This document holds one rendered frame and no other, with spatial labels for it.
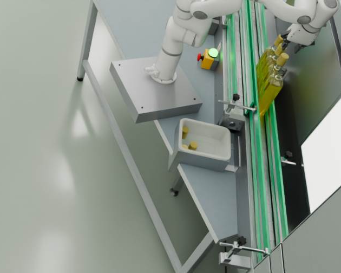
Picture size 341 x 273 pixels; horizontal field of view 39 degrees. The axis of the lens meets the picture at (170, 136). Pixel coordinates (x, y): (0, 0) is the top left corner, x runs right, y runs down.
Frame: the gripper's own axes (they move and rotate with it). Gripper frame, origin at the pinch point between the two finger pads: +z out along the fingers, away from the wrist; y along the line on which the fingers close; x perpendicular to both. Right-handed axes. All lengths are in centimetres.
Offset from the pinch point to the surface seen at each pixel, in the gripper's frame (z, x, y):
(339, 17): -14.2, -7.8, -12.8
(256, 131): 19.2, 30.5, 4.8
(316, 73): 0.9, 9.1, -11.7
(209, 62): 46, -15, 20
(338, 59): -14.2, 11.6, -11.7
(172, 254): 85, 72, 18
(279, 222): 12, 68, -2
